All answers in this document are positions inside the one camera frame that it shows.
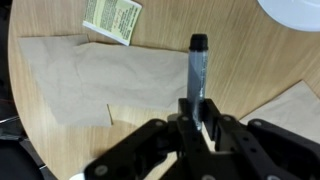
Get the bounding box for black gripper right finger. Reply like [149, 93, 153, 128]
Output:
[200, 99, 320, 180]

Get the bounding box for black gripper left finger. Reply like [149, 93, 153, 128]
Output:
[84, 119, 178, 180]

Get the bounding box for black marker pen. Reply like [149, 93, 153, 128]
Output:
[187, 34, 208, 130]

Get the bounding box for brown paper napkin right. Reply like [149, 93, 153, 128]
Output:
[241, 81, 320, 143]

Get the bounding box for brown paper napkin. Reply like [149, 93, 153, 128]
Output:
[18, 35, 188, 127]
[241, 81, 320, 143]

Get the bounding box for brown paper napkin left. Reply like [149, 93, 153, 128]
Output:
[18, 35, 188, 127]

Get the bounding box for white round plate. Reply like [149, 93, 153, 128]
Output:
[257, 0, 320, 32]

